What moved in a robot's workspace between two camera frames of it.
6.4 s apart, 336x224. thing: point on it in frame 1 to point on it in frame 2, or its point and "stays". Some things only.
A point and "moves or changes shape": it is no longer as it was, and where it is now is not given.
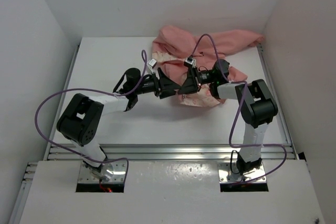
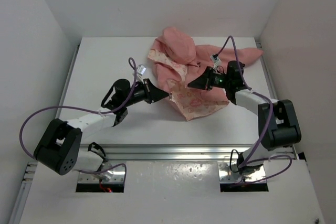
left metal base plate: (114, 172) stays
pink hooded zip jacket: (172, 47) moves or changes shape
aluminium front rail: (168, 152) stays
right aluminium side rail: (268, 75) stays
